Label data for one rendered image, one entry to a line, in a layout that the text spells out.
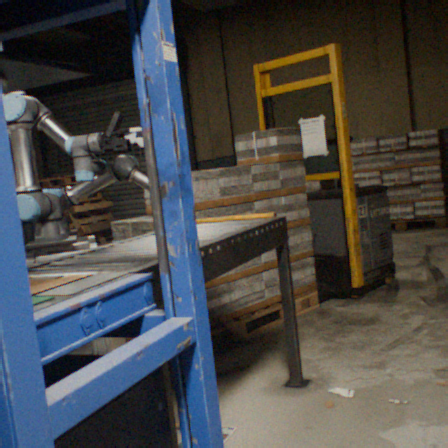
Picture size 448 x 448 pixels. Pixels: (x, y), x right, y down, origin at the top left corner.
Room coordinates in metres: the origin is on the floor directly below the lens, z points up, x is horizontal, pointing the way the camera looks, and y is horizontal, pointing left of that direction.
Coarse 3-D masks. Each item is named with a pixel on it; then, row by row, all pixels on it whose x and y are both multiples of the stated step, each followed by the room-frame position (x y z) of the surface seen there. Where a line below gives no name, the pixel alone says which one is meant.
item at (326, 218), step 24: (312, 192) 4.88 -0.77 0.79; (336, 192) 4.55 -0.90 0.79; (360, 192) 4.46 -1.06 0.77; (384, 192) 4.75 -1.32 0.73; (312, 216) 4.69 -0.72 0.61; (336, 216) 4.54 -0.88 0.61; (360, 216) 4.44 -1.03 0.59; (384, 216) 4.71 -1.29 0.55; (312, 240) 4.71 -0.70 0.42; (336, 240) 4.56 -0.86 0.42; (360, 240) 4.42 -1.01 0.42; (384, 240) 4.69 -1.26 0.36; (384, 264) 4.67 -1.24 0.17
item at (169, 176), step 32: (128, 0) 1.40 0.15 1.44; (160, 0) 1.39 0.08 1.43; (160, 32) 1.38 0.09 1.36; (160, 64) 1.38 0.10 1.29; (160, 96) 1.38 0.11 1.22; (160, 128) 1.39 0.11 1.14; (160, 160) 1.39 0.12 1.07; (160, 192) 1.40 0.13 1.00; (192, 192) 1.44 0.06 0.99; (160, 224) 1.40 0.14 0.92; (192, 224) 1.42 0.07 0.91; (160, 256) 1.40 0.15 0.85; (192, 256) 1.40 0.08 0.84; (192, 288) 1.38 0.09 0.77; (192, 352) 1.38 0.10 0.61; (192, 384) 1.39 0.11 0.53; (192, 416) 1.39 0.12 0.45
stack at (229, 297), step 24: (144, 216) 3.60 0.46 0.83; (216, 216) 3.54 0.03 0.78; (120, 240) 3.39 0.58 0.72; (216, 288) 3.49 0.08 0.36; (240, 288) 3.64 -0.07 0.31; (264, 288) 3.80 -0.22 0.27; (216, 312) 3.47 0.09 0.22; (264, 312) 3.78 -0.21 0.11; (216, 336) 3.64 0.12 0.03; (240, 336) 3.60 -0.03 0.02; (168, 360) 3.19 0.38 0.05
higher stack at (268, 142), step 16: (288, 128) 4.14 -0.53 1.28; (240, 144) 4.25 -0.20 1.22; (256, 144) 4.15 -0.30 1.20; (272, 144) 4.05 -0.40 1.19; (288, 144) 4.12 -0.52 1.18; (288, 160) 4.11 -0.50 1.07; (288, 176) 4.08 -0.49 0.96; (304, 176) 4.22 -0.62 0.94; (288, 208) 4.06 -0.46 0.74; (304, 208) 4.20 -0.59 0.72; (304, 240) 4.15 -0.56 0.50; (304, 272) 4.14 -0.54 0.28; (304, 304) 4.10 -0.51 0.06
